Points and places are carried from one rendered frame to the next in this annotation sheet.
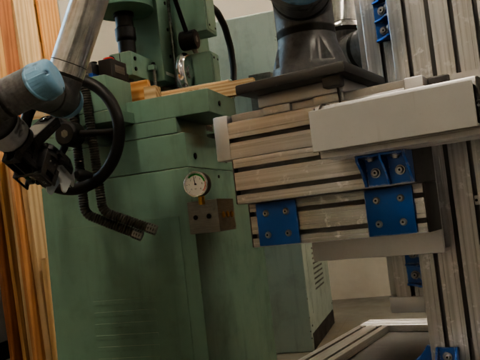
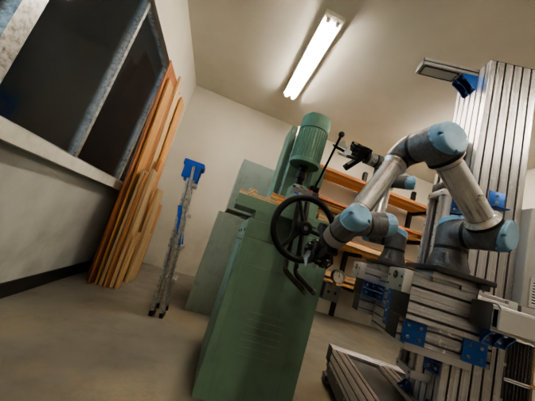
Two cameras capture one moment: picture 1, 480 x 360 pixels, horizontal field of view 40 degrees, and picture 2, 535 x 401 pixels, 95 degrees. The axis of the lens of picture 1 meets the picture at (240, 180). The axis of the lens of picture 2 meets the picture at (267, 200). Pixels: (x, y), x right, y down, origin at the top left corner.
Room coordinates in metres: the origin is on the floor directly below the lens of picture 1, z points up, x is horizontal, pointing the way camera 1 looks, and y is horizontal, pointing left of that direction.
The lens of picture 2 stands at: (0.70, 0.99, 0.69)
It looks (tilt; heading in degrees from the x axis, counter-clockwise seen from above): 10 degrees up; 335
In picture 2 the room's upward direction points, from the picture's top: 18 degrees clockwise
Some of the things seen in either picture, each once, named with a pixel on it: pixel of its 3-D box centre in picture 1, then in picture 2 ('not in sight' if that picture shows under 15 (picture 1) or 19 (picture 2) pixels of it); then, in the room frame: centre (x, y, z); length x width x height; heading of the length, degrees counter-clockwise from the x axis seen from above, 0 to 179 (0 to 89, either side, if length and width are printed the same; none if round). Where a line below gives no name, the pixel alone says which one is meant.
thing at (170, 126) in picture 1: (126, 139); (287, 227); (1.82, 0.30, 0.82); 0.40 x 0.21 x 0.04; 72
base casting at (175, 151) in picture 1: (157, 165); (277, 239); (1.99, 0.24, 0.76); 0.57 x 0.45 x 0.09; 162
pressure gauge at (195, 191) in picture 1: (198, 188); (337, 278); (1.59, 0.10, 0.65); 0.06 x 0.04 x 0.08; 72
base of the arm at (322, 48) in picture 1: (308, 56); (448, 259); (1.28, -0.16, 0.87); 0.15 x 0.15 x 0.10
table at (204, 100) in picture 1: (114, 120); (291, 218); (1.78, 0.32, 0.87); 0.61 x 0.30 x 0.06; 72
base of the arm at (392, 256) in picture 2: not in sight; (392, 256); (1.71, -0.41, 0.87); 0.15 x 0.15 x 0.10
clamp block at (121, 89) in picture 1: (96, 99); (298, 208); (1.70, 0.35, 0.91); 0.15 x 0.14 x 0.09; 72
